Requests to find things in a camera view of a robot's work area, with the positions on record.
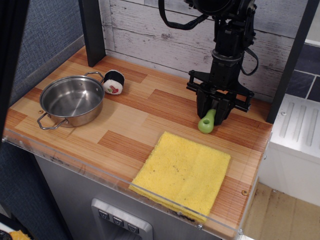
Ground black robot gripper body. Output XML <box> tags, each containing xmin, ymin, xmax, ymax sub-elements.
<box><xmin>187</xmin><ymin>52</ymin><xmax>254</xmax><ymax>112</ymax></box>

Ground yellow object bottom left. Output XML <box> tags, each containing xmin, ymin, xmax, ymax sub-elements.
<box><xmin>9</xmin><ymin>230</ymin><xmax>31</xmax><ymax>240</ymax></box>

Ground plush sushi roll toy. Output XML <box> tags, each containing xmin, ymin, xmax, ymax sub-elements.
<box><xmin>103</xmin><ymin>70</ymin><xmax>125</xmax><ymax>95</ymax></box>

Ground silver dispenser control panel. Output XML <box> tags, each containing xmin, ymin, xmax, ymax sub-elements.
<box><xmin>91</xmin><ymin>198</ymin><xmax>154</xmax><ymax>240</ymax></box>

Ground right black frame post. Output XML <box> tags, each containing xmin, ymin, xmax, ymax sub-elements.
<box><xmin>266</xmin><ymin>0</ymin><xmax>320</xmax><ymax>124</ymax></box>

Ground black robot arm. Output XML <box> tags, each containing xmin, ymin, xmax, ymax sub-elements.
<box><xmin>187</xmin><ymin>0</ymin><xmax>257</xmax><ymax>130</ymax></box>

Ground yellow cloth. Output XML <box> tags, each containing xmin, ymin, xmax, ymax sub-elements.
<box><xmin>129</xmin><ymin>132</ymin><xmax>231</xmax><ymax>223</ymax></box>

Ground white ribbed cabinet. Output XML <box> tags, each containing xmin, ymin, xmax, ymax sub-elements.
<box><xmin>258</xmin><ymin>94</ymin><xmax>320</xmax><ymax>206</ymax></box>

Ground clear acrylic front guard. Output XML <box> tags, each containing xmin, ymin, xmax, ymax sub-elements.
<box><xmin>0</xmin><ymin>129</ymin><xmax>244</xmax><ymax>240</ymax></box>

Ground black frame post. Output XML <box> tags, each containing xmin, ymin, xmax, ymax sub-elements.
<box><xmin>266</xmin><ymin>0</ymin><xmax>320</xmax><ymax>124</ymax></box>
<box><xmin>78</xmin><ymin>0</ymin><xmax>106</xmax><ymax>67</ymax></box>

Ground grey spatula with green handle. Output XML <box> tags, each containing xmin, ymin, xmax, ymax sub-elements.
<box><xmin>197</xmin><ymin>109</ymin><xmax>216</xmax><ymax>134</ymax></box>

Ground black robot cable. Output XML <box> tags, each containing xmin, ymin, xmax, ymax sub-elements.
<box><xmin>158</xmin><ymin>0</ymin><xmax>260</xmax><ymax>77</ymax></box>

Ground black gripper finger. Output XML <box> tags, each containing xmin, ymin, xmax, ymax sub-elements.
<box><xmin>213</xmin><ymin>98</ymin><xmax>235</xmax><ymax>126</ymax></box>
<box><xmin>196</xmin><ymin>88</ymin><xmax>212</xmax><ymax>119</ymax></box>

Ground left black frame post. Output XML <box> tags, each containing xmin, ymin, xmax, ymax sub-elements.
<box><xmin>78</xmin><ymin>0</ymin><xmax>106</xmax><ymax>67</ymax></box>

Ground stainless steel pot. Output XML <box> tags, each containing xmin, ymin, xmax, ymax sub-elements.
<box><xmin>37</xmin><ymin>71</ymin><xmax>105</xmax><ymax>130</ymax></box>

